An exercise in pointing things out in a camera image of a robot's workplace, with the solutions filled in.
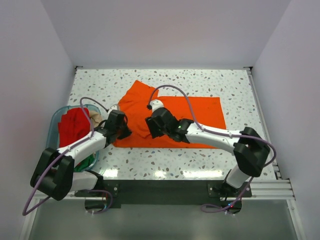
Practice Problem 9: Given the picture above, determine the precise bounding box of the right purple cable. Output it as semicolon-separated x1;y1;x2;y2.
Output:
146;84;277;214

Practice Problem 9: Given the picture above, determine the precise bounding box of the green t shirt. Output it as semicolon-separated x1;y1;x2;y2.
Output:
73;153;96;173

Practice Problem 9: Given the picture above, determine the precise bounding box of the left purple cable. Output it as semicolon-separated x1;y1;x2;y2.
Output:
22;96;116;216

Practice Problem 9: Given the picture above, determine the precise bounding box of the aluminium frame rail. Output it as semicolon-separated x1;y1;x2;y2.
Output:
32;162;297;201

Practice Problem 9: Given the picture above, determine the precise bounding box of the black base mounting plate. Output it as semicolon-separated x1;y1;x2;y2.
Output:
75;179;252;209

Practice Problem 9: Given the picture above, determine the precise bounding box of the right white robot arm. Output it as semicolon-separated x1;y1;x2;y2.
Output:
145;107;271;197

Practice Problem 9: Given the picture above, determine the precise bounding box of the beige t shirt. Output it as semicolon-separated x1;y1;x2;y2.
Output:
89;110;103;128

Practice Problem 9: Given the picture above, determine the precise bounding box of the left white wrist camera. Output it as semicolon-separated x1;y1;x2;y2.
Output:
107;104;121;114

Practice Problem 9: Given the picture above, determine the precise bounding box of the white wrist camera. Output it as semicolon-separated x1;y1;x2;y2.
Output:
147;99;164;112
107;104;121;114

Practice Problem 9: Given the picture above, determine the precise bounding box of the red t shirt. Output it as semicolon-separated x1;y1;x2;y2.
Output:
58;107;91;148

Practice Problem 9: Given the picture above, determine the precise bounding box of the purple cable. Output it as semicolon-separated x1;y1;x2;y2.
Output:
146;84;277;214
22;96;116;216

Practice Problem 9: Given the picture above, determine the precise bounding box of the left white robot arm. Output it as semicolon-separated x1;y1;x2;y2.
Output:
30;109;132;201

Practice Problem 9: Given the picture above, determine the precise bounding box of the clear blue plastic bin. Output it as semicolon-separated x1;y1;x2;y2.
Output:
46;105;99;170

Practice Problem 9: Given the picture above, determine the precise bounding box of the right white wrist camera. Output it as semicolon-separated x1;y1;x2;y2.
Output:
147;99;164;112

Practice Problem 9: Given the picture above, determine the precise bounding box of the orange t shirt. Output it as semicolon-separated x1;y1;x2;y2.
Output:
113;80;226;149

